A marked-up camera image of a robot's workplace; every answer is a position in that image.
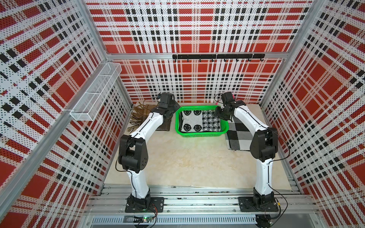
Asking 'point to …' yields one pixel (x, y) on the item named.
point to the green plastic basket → (185, 134)
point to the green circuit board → (144, 219)
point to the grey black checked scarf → (238, 137)
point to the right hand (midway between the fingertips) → (218, 114)
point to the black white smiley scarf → (199, 121)
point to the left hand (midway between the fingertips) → (178, 104)
